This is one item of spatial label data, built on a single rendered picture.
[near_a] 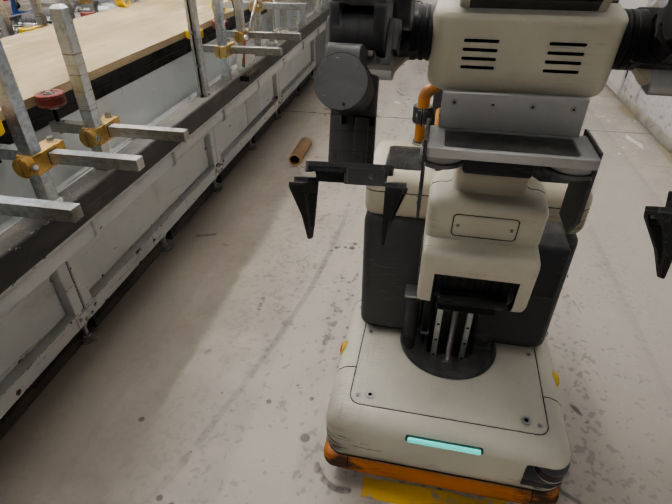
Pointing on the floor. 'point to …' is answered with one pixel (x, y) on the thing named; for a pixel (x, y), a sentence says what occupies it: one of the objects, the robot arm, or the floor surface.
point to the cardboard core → (300, 151)
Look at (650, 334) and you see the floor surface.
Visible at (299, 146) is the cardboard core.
